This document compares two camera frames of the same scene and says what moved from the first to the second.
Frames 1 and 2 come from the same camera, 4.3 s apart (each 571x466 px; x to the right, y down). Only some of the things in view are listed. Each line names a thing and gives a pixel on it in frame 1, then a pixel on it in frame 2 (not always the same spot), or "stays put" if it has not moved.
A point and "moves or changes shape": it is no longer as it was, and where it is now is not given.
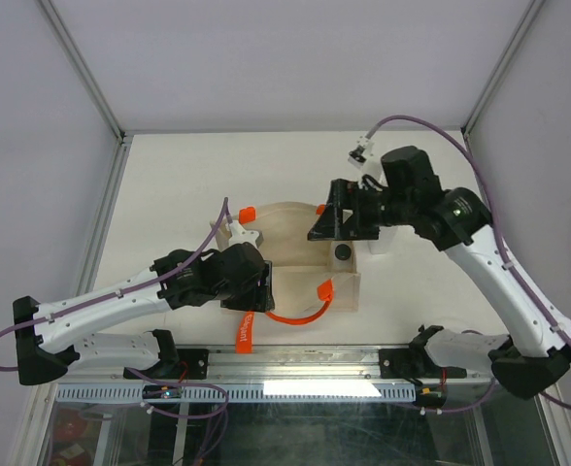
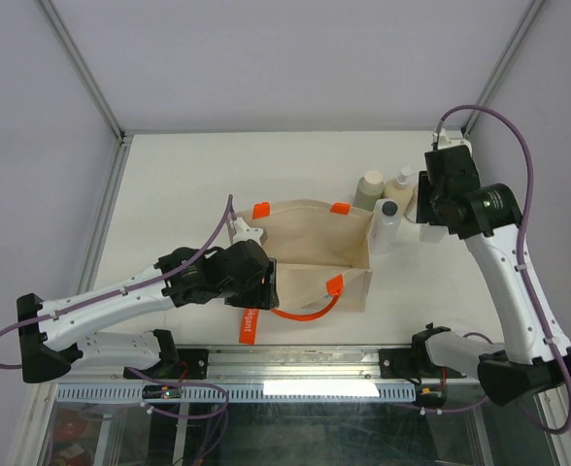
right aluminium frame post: [500, 67] stays put
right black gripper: [348, 195] to [423, 207]
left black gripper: [259, 298] stays put
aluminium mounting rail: [303, 365] stays put
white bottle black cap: [342, 256] moves or changes shape
